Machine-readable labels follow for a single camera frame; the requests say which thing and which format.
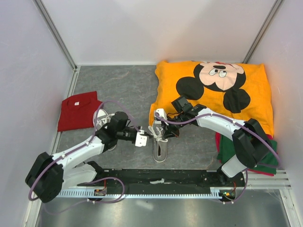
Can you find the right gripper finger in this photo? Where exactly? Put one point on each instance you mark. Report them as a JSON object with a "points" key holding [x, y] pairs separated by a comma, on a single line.
{"points": [[175, 133], [165, 134]]}

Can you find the right aluminium frame post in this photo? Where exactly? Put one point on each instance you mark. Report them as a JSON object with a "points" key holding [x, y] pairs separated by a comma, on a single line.
{"points": [[262, 31]]}

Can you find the left aluminium frame post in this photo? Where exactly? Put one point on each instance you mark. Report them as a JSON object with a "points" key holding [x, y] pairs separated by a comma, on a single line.
{"points": [[53, 29]]}

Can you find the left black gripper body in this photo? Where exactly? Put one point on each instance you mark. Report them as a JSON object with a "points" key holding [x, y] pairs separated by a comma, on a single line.
{"points": [[127, 134]]}

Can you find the aluminium frame post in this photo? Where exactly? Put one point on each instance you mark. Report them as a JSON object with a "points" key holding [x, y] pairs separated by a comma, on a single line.
{"points": [[262, 31], [53, 29]]}

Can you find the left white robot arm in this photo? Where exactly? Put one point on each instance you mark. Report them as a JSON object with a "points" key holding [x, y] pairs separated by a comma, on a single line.
{"points": [[50, 174]]}

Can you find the red folded t-shirt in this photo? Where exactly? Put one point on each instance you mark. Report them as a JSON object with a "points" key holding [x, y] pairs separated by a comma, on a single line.
{"points": [[77, 111]]}

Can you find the grey sneaker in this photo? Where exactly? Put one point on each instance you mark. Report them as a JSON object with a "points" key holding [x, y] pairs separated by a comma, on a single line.
{"points": [[159, 148], [103, 139]]}

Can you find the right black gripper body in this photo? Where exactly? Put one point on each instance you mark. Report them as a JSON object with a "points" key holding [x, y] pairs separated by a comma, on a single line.
{"points": [[170, 127]]}

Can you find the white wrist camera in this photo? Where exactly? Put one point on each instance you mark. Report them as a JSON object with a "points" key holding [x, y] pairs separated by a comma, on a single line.
{"points": [[141, 138], [161, 113]]}

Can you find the orange mickey mouse pillow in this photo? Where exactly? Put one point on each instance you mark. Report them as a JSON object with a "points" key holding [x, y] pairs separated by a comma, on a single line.
{"points": [[237, 90]]}

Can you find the slotted cable duct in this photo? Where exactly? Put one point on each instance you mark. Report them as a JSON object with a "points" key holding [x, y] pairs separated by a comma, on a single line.
{"points": [[92, 193]]}

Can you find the green folded cloth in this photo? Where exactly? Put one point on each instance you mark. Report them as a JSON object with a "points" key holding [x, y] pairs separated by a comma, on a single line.
{"points": [[227, 149]]}

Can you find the white tape scrap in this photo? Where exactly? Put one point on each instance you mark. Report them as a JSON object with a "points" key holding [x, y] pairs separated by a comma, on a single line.
{"points": [[160, 181]]}

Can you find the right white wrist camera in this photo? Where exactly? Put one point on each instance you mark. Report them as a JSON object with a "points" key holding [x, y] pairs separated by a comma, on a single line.
{"points": [[161, 113]]}

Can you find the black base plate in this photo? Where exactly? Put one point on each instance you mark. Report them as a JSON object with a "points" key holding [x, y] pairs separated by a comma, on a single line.
{"points": [[167, 181]]}

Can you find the red cloth under green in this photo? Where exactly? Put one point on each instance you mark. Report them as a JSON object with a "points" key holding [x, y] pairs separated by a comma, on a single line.
{"points": [[219, 142]]}

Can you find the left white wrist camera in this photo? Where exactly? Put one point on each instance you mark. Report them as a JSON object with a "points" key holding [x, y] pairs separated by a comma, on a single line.
{"points": [[141, 138]]}

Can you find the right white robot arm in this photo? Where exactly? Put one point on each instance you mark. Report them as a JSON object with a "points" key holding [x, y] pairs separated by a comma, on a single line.
{"points": [[250, 142]]}

